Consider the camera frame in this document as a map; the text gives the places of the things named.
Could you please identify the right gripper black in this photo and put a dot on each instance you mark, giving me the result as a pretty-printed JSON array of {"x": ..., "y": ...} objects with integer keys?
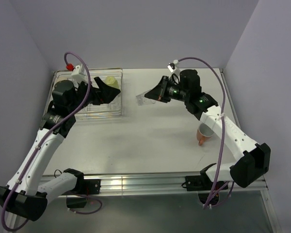
[{"x": 159, "y": 92}]

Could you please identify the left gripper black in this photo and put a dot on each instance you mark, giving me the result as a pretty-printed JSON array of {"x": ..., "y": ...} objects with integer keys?
[{"x": 107, "y": 93}]

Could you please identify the pale yellow ceramic mug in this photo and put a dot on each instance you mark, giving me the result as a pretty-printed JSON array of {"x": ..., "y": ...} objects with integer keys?
[{"x": 111, "y": 81}]

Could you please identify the large clear glass cup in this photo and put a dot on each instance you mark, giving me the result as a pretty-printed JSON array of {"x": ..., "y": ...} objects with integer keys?
[{"x": 115, "y": 105}]

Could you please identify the small clear glass cup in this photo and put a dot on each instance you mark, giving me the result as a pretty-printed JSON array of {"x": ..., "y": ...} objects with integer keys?
[{"x": 142, "y": 100}]

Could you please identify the orange ceramic mug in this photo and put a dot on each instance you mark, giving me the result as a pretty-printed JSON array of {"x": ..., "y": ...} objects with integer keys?
[{"x": 203, "y": 133}]

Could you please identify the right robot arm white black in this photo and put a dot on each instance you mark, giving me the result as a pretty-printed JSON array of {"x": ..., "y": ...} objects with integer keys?
[{"x": 251, "y": 158}]

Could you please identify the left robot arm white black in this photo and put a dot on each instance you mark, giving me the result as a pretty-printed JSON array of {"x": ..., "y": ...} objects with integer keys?
[{"x": 23, "y": 195}]

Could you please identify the wire dish rack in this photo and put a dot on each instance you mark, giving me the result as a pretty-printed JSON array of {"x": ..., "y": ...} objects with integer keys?
[{"x": 101, "y": 112}]

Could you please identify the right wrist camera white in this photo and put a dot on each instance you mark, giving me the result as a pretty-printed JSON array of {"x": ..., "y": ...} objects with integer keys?
[{"x": 173, "y": 67}]

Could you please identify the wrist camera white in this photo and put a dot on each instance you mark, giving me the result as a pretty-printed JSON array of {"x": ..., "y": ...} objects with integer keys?
[
  {"x": 173, "y": 67},
  {"x": 78, "y": 73}
]

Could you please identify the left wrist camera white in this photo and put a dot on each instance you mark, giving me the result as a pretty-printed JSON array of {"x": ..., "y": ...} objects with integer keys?
[{"x": 78, "y": 73}]

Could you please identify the aluminium rail frame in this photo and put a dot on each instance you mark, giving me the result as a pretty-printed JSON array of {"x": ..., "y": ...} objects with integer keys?
[{"x": 119, "y": 185}]

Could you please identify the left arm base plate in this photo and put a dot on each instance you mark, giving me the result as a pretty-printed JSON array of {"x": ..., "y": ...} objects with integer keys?
[{"x": 87, "y": 187}]

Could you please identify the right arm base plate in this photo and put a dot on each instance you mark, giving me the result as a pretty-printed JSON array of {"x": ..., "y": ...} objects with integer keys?
[{"x": 197, "y": 183}]

